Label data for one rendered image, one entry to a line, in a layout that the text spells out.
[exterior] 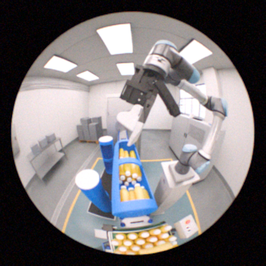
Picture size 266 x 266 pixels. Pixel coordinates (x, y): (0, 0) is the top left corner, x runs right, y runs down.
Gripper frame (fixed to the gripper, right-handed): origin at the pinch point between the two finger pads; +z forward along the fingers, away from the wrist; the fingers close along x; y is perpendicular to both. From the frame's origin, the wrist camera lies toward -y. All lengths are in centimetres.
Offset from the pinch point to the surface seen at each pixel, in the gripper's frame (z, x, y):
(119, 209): 35.9, 12.0, -8.3
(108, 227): 58, 26, -9
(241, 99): -180, -44, -217
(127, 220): 61, 16, -22
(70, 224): 186, 72, 40
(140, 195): 37.9, -2.9, -20.2
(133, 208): 30.9, 10.5, -13.6
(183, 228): 31, 31, -48
